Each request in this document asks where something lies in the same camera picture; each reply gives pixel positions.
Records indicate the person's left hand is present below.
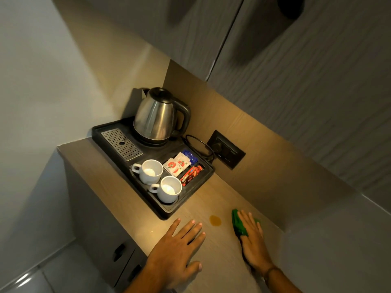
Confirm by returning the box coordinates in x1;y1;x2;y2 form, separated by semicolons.
143;218;207;290

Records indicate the person's right hand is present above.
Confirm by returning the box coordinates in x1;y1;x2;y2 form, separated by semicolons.
237;209;275;274

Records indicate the green cleaning cloth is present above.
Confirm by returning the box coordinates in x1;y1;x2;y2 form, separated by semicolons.
231;209;261;239

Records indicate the person's left forearm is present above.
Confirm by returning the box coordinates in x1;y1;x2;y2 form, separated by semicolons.
123;270;167;293

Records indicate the person's right forearm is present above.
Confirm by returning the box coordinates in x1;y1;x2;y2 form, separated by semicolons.
263;267;303;293

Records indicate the grey drawer cabinet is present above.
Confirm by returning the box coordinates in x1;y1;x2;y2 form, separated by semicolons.
57;136;284;293

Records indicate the white ceramic cup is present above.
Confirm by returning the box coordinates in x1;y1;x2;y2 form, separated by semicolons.
149;176;183;205
132;159;164;186

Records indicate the red stick sachet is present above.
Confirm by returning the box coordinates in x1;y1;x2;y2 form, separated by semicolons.
183;164;204;180
179;169;198;187

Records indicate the blue sachet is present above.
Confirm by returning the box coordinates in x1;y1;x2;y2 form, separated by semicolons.
182;149;199;165

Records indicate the black serving tray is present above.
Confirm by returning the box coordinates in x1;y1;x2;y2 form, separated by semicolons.
91;116;215;220

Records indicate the perforated metal drip grate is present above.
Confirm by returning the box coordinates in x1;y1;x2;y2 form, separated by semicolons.
100;128;143;162

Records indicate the stainless steel electric kettle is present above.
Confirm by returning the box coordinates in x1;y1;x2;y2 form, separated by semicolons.
133;87;191;147

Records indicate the grey upper cabinet door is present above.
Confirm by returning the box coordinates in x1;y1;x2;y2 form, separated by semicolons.
207;0;391;214
52;0;245;82

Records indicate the thin wrist bracelet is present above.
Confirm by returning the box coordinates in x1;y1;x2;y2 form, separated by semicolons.
262;265;280;283

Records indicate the dark cabinet handle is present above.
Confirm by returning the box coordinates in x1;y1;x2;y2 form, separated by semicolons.
112;243;127;262
127;264;143;283

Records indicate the black wall socket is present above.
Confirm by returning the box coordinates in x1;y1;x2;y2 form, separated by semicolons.
207;129;246;170

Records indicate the black kettle power cable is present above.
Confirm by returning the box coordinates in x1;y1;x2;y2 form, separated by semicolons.
182;134;216;164

